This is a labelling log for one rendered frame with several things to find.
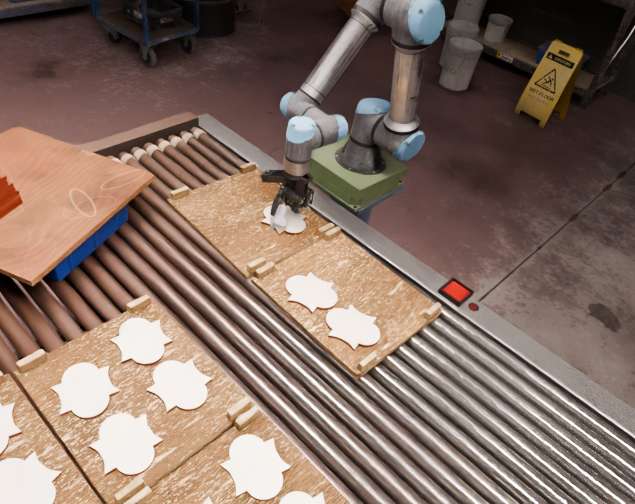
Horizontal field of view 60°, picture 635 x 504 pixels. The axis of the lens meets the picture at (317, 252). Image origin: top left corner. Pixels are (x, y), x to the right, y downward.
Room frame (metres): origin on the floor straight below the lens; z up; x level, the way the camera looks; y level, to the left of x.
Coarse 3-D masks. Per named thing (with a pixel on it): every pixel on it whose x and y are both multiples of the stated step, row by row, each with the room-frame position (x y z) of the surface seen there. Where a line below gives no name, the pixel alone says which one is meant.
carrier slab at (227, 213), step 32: (192, 192) 1.38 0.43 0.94; (224, 192) 1.41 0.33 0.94; (256, 192) 1.45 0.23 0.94; (192, 224) 1.23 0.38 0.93; (224, 224) 1.26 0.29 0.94; (256, 224) 1.29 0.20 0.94; (320, 224) 1.34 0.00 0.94; (224, 256) 1.13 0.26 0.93; (256, 256) 1.15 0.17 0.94; (288, 256) 1.18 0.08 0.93
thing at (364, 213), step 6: (402, 186) 1.73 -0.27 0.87; (390, 192) 1.68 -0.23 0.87; (396, 192) 1.70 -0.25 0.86; (330, 198) 1.69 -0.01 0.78; (384, 198) 1.64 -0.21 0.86; (342, 204) 1.58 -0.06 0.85; (372, 204) 1.59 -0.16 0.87; (348, 210) 1.64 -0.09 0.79; (360, 210) 1.54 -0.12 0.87; (366, 210) 1.57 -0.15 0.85; (360, 216) 1.65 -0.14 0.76; (366, 216) 1.67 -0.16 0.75; (366, 222) 1.68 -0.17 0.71
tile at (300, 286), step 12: (300, 276) 1.09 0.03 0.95; (312, 276) 1.10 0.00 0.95; (288, 288) 1.03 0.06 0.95; (300, 288) 1.04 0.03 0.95; (312, 288) 1.05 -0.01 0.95; (324, 288) 1.06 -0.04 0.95; (288, 300) 0.99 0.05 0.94; (300, 300) 1.00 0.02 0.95; (312, 300) 1.01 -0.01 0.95; (324, 300) 1.01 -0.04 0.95; (336, 300) 1.02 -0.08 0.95; (312, 312) 0.97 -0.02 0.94
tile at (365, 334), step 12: (336, 312) 0.98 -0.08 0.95; (348, 312) 0.99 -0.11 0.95; (336, 324) 0.94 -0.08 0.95; (348, 324) 0.95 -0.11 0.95; (360, 324) 0.95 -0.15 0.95; (372, 324) 0.96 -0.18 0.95; (336, 336) 0.90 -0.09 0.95; (348, 336) 0.91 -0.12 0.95; (360, 336) 0.91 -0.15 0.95; (372, 336) 0.92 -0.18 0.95
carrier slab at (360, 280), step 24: (336, 240) 1.28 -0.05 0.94; (288, 264) 1.14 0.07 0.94; (312, 264) 1.16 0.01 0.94; (336, 264) 1.17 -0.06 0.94; (360, 264) 1.19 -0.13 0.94; (264, 288) 1.03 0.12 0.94; (336, 288) 1.08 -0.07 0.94; (360, 288) 1.09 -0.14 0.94; (384, 288) 1.11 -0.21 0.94; (408, 288) 1.13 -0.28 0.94; (288, 312) 0.96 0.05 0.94; (360, 312) 1.01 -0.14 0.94; (384, 312) 1.02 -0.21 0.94; (408, 312) 1.04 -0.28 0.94; (312, 336) 0.90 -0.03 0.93; (384, 336) 0.94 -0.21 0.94; (408, 336) 0.95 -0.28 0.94; (336, 360) 0.84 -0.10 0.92; (360, 360) 0.85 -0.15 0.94
